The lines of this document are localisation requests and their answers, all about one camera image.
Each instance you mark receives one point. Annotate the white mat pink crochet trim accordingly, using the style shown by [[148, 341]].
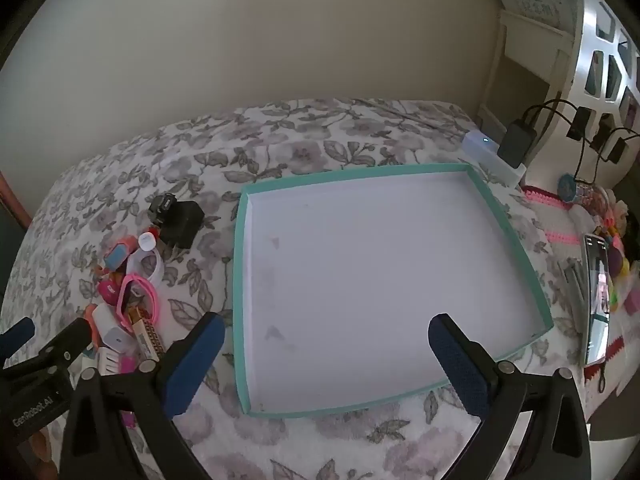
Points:
[[555, 220]]

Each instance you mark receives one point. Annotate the white wooden frame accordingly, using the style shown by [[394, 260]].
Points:
[[530, 45]]

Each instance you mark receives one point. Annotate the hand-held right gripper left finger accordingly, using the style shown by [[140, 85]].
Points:
[[192, 365]]

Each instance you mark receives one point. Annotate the dark blue-green cabinet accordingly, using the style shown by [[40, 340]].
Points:
[[10, 250]]

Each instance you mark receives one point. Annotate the teal shallow cardboard box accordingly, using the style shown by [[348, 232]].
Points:
[[375, 270]]

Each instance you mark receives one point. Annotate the white power strip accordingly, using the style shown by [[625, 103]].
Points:
[[480, 146]]

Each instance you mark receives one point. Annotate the pink smart watch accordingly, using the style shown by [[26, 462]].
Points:
[[147, 292]]

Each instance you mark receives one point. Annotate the reddish wooden board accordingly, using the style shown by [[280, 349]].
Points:
[[15, 197]]

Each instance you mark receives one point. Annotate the black toy car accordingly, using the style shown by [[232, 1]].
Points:
[[164, 206]]

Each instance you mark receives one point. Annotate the white ribbed plug adapter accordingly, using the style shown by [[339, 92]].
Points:
[[107, 361]]

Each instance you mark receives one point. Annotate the black power adapter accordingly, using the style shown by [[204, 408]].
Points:
[[515, 142]]

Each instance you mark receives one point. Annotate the smartphone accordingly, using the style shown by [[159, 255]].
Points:
[[597, 300]]

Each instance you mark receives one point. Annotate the white watch band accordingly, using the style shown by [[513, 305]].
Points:
[[150, 265]]

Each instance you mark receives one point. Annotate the teal lid patterned canister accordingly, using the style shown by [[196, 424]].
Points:
[[569, 187]]

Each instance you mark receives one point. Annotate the pink helmet doll figure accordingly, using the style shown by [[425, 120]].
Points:
[[107, 290]]

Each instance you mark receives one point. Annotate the grey phone stand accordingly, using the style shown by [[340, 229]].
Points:
[[570, 280]]

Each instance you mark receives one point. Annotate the blue and coral watch case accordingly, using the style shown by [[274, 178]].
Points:
[[117, 256]]

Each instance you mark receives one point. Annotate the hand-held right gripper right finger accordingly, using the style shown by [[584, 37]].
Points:
[[460, 370]]

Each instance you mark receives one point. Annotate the white cut-out shelf unit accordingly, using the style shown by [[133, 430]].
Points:
[[585, 50]]

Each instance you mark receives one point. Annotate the pile of colourful toys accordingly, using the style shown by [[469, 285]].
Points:
[[617, 255]]

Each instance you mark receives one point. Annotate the small red bottle white cap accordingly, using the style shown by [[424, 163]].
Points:
[[147, 241]]

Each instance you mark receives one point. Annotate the black plug charger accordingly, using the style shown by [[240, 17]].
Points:
[[182, 225]]

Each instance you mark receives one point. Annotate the small pink case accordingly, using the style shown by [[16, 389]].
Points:
[[127, 365]]

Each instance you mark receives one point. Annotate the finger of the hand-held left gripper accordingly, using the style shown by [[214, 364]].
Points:
[[65, 350], [17, 335]]

